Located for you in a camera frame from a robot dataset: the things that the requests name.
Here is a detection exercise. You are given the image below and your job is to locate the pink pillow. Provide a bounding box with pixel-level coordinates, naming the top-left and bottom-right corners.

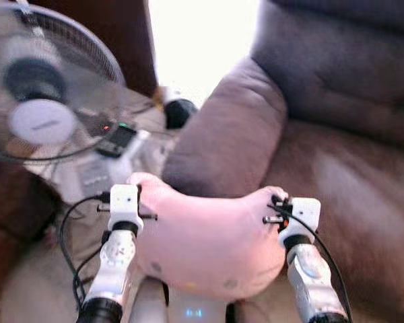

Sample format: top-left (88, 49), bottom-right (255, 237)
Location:
top-left (127, 172), bottom-right (290, 302)

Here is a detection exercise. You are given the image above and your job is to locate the grey standing fan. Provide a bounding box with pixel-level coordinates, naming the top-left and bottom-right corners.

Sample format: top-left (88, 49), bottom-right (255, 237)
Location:
top-left (0, 0), bottom-right (127, 162)

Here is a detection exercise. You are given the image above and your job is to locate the dark brown sofa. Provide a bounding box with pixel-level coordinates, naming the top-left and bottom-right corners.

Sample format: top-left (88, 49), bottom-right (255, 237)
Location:
top-left (162, 0), bottom-right (404, 323)

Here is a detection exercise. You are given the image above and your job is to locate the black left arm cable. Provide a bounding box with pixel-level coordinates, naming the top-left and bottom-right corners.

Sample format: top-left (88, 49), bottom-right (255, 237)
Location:
top-left (57, 193), bottom-right (112, 310)

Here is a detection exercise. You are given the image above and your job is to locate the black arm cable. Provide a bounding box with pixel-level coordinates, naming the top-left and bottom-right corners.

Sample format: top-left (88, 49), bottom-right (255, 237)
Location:
top-left (57, 193), bottom-right (112, 310)
top-left (273, 205), bottom-right (353, 323)

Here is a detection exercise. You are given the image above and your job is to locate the silver robot left leg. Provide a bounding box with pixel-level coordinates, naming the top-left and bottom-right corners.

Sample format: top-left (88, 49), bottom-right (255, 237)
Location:
top-left (129, 276), bottom-right (168, 323)

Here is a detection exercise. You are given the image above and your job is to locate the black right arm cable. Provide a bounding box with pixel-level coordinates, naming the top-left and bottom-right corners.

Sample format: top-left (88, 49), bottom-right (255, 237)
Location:
top-left (273, 205), bottom-right (353, 323)

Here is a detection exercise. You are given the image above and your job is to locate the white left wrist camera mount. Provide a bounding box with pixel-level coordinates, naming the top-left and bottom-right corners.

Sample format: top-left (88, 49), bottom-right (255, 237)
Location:
top-left (109, 184), bottom-right (143, 233)

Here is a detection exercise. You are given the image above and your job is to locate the black round object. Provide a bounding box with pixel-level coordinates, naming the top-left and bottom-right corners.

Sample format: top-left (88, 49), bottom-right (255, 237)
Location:
top-left (165, 99), bottom-right (198, 130)

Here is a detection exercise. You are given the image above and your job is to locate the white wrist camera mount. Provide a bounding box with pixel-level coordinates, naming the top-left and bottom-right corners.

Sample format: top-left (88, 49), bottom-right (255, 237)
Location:
top-left (283, 197), bottom-right (322, 243)
top-left (109, 184), bottom-right (143, 233)

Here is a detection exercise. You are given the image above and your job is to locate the robot torso with blue light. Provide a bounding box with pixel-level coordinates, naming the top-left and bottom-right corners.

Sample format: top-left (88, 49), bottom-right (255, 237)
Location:
top-left (167, 289), bottom-right (228, 323)

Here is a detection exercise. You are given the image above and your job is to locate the black phone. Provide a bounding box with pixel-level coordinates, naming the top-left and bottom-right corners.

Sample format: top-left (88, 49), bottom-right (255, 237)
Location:
top-left (96, 124), bottom-right (137, 159)

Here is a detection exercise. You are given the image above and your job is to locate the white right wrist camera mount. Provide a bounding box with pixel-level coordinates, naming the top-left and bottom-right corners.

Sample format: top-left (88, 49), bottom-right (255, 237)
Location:
top-left (283, 197), bottom-right (322, 243)

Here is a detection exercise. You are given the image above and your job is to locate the brown wooden furniture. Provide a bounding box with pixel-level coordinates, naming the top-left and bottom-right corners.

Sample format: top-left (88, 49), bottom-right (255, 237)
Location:
top-left (0, 161), bottom-right (61, 310)

